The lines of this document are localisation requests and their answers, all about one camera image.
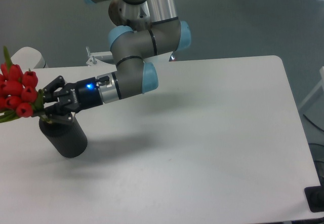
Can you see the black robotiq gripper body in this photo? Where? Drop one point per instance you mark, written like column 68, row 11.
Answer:
column 74, row 97

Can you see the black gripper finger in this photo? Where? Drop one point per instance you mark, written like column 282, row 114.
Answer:
column 55, row 115
column 54, row 91

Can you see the red tulip bouquet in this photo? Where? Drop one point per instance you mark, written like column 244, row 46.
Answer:
column 19, row 96

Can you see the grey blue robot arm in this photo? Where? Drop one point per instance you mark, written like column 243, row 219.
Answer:
column 133, row 80

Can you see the black ribbed cylindrical vase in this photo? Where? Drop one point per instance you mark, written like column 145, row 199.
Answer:
column 68, row 139

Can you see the white rounded chair back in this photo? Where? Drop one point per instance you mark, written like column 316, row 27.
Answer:
column 29, row 58

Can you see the black device at table edge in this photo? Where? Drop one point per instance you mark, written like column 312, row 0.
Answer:
column 314, row 196

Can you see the white furniture frame right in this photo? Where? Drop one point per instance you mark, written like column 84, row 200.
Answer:
column 312, row 96

